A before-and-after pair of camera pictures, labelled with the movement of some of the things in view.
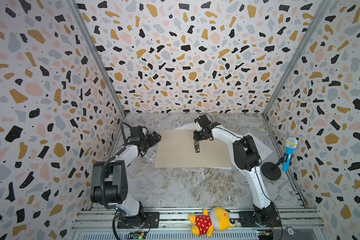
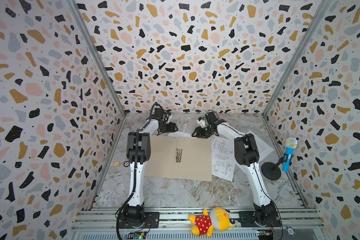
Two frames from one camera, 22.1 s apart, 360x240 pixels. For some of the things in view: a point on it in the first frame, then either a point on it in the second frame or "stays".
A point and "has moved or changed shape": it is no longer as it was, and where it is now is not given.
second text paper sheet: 263,151 stays
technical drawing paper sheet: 223,168 has moved or changed shape
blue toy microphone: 291,143 stays
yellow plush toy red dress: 218,219 stays
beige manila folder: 176,149 has moved or changed shape
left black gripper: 152,142 -> 170,128
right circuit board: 265,234 stays
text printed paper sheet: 190,126 -> 179,134
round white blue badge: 290,231 stays
